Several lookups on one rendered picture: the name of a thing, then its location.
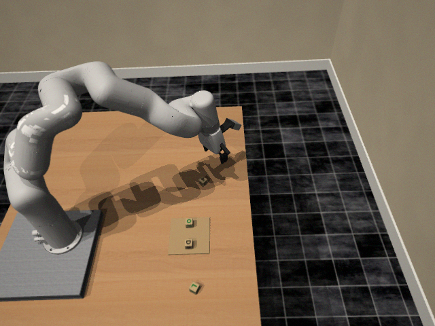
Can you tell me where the tan flat mat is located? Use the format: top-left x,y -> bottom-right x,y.
168,217 -> 210,255

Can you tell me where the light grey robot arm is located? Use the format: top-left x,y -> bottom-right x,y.
3,61 -> 241,255

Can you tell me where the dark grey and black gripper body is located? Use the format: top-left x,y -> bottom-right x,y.
198,127 -> 226,154

